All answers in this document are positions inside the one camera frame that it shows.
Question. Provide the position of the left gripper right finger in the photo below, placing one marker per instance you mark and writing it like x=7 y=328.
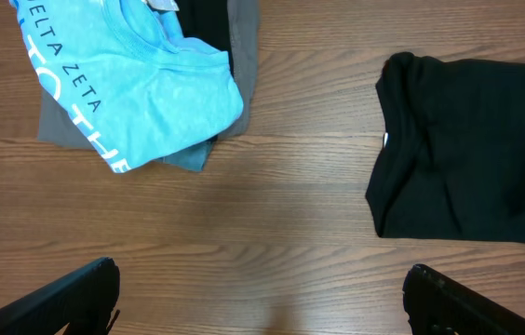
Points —
x=438 y=305

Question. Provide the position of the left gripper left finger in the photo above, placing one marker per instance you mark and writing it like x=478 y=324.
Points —
x=82 y=302

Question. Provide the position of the black t-shirt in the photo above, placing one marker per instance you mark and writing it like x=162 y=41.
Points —
x=452 y=164

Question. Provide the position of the grey folded garment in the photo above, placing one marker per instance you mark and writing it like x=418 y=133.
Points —
x=244 y=21

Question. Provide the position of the blue denim garment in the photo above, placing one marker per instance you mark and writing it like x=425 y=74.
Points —
x=193 y=158

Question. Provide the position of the light blue printed t-shirt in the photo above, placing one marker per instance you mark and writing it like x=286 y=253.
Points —
x=134 y=86

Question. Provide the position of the black folded garment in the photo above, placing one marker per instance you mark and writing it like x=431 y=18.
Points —
x=205 y=25

